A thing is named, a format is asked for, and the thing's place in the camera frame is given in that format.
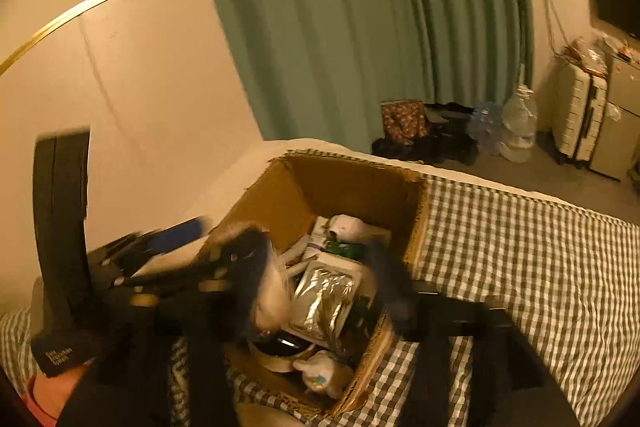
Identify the pack of water bottles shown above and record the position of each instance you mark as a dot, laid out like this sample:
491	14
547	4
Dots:
485	127

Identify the white suitcase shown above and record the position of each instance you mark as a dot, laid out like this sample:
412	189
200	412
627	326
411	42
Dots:
577	117

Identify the silver foil bag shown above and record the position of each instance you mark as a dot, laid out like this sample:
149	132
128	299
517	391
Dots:
325	302

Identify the brown cardboard box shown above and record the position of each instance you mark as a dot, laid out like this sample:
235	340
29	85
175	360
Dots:
320	187

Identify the person's left forearm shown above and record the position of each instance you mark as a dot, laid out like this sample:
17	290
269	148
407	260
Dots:
50	394

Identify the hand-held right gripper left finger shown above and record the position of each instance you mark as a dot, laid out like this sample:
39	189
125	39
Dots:
245	257

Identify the large clear water jug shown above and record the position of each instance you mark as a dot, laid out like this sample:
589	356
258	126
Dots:
520	122

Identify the green plastic wrapper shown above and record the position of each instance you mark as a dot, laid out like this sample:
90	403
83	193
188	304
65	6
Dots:
350	250

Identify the gold wall trim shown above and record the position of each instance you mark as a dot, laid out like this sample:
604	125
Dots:
75	9

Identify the white pouch blue label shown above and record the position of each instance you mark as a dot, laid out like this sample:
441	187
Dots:
320	372

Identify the small grey fridge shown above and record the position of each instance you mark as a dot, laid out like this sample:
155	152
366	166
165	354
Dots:
620	122

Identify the white lint remover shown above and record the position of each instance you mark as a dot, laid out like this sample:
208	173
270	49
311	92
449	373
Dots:
347	227

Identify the green curtain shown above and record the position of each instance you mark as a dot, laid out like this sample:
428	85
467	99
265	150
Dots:
325	32

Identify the black bag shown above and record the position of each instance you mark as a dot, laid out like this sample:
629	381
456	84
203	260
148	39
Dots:
450	142

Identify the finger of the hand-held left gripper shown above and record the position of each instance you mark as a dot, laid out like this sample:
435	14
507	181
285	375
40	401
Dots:
175	234

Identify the beige tape roll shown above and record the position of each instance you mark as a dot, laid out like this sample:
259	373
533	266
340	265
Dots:
280	357

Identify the clear plastic bag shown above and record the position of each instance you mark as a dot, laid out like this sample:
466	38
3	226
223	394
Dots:
590	54

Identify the grey white checked blanket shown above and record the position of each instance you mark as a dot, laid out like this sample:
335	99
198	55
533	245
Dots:
525	247

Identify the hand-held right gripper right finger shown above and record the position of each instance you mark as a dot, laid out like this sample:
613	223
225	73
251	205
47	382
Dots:
395	292

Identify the patterned gift bag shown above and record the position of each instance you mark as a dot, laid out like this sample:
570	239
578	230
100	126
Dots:
402	122

